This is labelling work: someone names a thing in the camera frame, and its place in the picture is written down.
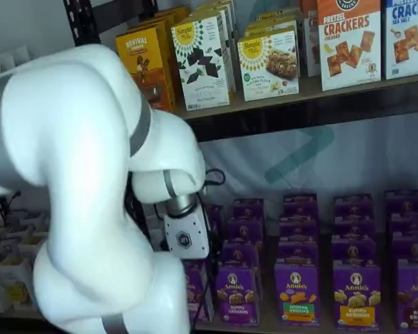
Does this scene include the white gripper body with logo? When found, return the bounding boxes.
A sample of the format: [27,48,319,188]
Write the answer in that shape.
[163,207,210,260]

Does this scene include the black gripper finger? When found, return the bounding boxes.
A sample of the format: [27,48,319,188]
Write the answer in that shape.
[207,222,220,279]

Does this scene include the purple Annie's box pink patch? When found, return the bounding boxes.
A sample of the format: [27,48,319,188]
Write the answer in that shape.
[186,264,214,323]

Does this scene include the purple Annie's snack box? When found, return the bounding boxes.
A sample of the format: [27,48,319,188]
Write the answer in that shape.
[392,239,418,261]
[226,218,265,244]
[277,239,320,266]
[333,215,376,241]
[221,241,261,269]
[208,205,227,227]
[279,216,318,241]
[333,193,374,217]
[283,193,318,218]
[385,189,418,214]
[389,212,418,241]
[330,239,378,268]
[232,198,265,222]

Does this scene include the purple Annie's box violet patch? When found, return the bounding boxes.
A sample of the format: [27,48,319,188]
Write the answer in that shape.
[215,266,261,326]

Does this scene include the purple Annie's box green patch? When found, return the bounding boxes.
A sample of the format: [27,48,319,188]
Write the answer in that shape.
[274,263,322,327]

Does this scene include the Simple Mills sweet thins box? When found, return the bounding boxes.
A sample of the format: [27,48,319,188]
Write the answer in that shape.
[194,0,236,15]
[189,6,237,95]
[170,16,231,111]

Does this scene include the purple Annie's box yellow patch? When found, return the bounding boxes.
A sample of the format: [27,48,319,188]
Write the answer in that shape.
[333,266,382,331]

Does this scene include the orange Revival snack box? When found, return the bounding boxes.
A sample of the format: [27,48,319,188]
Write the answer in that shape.
[115,26,177,113]
[153,3,191,22]
[139,13,183,39]

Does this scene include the white box yellow picture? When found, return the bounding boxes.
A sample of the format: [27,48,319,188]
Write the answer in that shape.
[0,255,36,311]

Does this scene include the yellow Simple Mills bars box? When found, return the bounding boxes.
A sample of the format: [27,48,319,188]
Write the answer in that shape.
[237,30,300,102]
[253,9,304,26]
[244,19,300,36]

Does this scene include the purple Annie's box brown patch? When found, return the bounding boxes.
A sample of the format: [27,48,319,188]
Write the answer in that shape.
[396,259,418,331]

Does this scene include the red orange crackers box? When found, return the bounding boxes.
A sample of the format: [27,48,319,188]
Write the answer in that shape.
[301,0,322,78]

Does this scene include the orange pretzel crackers cheddar box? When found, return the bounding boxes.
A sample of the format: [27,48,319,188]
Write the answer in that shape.
[316,0,383,92]

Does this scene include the blue crackers sea salt box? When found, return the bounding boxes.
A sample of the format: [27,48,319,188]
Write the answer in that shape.
[385,0,418,81]

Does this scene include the white backdrop cloth teal logo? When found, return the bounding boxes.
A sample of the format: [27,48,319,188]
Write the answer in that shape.
[194,111,418,237]

